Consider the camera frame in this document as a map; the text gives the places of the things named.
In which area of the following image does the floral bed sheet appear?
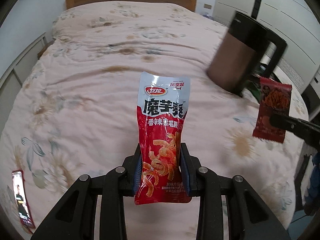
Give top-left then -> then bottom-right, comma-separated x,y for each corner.
0,1 -> 315,240

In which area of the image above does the white wardrobe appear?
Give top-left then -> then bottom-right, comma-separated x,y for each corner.
212,0 -> 320,120

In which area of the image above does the person's blue clothing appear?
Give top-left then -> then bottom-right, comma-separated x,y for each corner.
304,152 -> 320,215

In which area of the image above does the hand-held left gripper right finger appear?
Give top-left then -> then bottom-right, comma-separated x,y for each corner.
180,142 -> 292,240

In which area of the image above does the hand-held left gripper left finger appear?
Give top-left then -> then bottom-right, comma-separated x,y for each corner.
30,142 -> 143,240

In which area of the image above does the red and white snack packet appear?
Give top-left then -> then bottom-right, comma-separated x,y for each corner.
134,71 -> 192,205

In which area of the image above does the red-cased smartphone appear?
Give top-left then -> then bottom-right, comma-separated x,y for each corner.
12,170 -> 35,228

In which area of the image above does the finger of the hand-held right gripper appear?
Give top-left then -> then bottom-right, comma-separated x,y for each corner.
269,113 -> 311,137

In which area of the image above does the dark red snack packet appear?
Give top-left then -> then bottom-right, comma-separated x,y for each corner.
252,77 -> 293,144

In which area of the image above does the green cardboard box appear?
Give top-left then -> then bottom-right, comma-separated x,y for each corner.
246,76 -> 262,103

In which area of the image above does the brown and black kettle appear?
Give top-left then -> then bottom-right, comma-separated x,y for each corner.
207,11 -> 288,98

